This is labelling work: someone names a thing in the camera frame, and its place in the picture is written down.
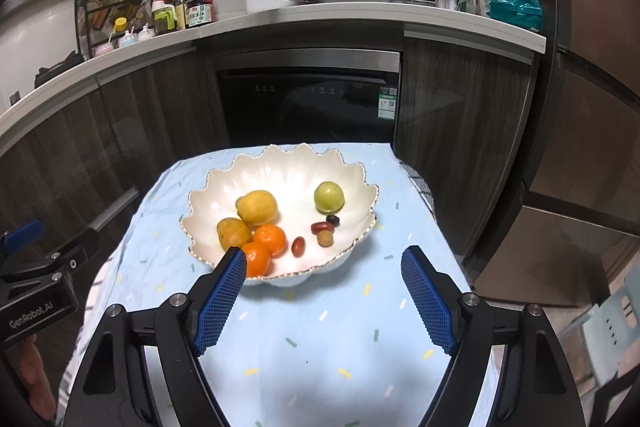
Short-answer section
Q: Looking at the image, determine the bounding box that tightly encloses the teal bag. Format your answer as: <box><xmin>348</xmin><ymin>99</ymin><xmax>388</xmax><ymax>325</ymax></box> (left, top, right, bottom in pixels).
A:
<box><xmin>480</xmin><ymin>0</ymin><xmax>544</xmax><ymax>32</ymax></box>

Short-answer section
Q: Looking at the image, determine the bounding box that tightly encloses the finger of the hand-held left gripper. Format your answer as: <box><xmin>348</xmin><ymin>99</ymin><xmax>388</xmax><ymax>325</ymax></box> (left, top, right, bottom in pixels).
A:
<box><xmin>27</xmin><ymin>227</ymin><xmax>102</xmax><ymax>280</ymax></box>
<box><xmin>0</xmin><ymin>219</ymin><xmax>43</xmax><ymax>258</ymax></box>

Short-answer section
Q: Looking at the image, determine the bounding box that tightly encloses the green apple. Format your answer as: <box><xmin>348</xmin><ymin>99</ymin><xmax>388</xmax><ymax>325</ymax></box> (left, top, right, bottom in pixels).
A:
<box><xmin>314</xmin><ymin>181</ymin><xmax>345</xmax><ymax>214</ymax></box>

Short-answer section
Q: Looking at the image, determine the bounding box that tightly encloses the black gas stove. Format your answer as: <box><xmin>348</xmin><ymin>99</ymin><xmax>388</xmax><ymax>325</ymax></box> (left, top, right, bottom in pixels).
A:
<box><xmin>34</xmin><ymin>51</ymin><xmax>85</xmax><ymax>88</ymax></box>

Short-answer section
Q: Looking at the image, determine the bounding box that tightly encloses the green-capped bottle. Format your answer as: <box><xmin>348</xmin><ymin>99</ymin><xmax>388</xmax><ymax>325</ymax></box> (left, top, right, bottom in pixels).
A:
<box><xmin>151</xmin><ymin>1</ymin><xmax>178</xmax><ymax>36</ymax></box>

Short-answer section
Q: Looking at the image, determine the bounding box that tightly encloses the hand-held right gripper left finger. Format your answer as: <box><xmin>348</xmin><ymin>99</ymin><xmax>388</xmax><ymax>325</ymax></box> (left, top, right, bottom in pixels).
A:
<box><xmin>64</xmin><ymin>246</ymin><xmax>248</xmax><ymax>427</ymax></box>

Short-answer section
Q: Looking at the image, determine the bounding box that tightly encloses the dark refrigerator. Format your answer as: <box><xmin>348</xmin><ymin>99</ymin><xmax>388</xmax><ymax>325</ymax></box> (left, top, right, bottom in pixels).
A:
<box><xmin>470</xmin><ymin>0</ymin><xmax>640</xmax><ymax>308</ymax></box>

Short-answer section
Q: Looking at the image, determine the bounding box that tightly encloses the spotted yellow-brown fruit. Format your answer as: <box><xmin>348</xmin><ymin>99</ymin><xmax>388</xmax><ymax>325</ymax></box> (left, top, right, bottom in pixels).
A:
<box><xmin>216</xmin><ymin>217</ymin><xmax>252</xmax><ymax>252</ymax></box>

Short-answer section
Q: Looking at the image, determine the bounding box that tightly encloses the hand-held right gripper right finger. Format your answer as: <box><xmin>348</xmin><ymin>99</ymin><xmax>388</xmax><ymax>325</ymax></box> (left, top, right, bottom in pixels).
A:
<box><xmin>401</xmin><ymin>245</ymin><xmax>583</xmax><ymax>427</ymax></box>

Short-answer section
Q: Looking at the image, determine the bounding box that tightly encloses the kitchen counter with dark cabinets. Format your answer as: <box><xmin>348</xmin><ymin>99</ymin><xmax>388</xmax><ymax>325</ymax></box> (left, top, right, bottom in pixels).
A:
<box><xmin>0</xmin><ymin>4</ymin><xmax>548</xmax><ymax>308</ymax></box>

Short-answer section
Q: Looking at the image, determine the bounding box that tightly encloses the yellow lemon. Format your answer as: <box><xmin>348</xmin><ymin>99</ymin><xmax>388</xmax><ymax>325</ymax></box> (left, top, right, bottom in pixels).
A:
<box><xmin>235</xmin><ymin>190</ymin><xmax>279</xmax><ymax>226</ymax></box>

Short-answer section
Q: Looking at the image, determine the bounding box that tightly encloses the person's left hand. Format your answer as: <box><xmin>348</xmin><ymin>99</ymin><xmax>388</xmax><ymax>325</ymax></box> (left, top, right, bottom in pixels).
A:
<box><xmin>12</xmin><ymin>334</ymin><xmax>57</xmax><ymax>425</ymax></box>

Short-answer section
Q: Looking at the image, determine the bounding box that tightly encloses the white scalloped bowl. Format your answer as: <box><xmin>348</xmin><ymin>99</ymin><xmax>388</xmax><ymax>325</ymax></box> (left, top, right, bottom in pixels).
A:
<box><xmin>180</xmin><ymin>143</ymin><xmax>379</xmax><ymax>288</ymax></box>

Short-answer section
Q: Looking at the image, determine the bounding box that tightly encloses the black wire spice rack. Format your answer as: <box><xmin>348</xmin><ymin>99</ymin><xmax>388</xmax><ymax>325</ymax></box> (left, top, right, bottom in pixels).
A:
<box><xmin>75</xmin><ymin>0</ymin><xmax>155</xmax><ymax>60</ymax></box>

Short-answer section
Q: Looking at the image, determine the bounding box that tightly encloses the light blue plastic chair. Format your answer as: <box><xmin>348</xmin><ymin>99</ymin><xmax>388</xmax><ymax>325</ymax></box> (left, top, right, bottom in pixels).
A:
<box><xmin>557</xmin><ymin>264</ymin><xmax>640</xmax><ymax>408</ymax></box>

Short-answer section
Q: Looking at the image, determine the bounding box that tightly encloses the black built-in dishwasher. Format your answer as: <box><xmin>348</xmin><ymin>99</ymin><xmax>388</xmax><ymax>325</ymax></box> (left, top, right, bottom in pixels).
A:
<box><xmin>214</xmin><ymin>49</ymin><xmax>403</xmax><ymax>148</ymax></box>

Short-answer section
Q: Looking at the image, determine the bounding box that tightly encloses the light blue confetti tablecloth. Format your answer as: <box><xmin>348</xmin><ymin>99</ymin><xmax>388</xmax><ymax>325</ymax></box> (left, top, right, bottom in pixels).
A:
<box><xmin>55</xmin><ymin>142</ymin><xmax>501</xmax><ymax>427</ymax></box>

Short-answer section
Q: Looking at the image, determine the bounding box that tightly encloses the orange mandarin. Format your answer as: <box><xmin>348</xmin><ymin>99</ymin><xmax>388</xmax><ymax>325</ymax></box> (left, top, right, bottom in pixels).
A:
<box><xmin>253</xmin><ymin>224</ymin><xmax>288</xmax><ymax>258</ymax></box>
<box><xmin>241</xmin><ymin>242</ymin><xmax>272</xmax><ymax>279</ymax></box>

